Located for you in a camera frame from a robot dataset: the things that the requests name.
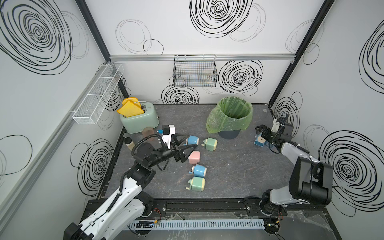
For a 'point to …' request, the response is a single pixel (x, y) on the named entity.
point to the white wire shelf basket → (89, 110)
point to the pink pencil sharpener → (194, 157)
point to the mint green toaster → (137, 123)
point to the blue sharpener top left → (192, 140)
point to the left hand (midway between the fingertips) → (191, 141)
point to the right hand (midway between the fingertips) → (263, 130)
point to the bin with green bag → (232, 114)
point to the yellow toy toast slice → (130, 107)
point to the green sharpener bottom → (196, 184)
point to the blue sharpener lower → (198, 170)
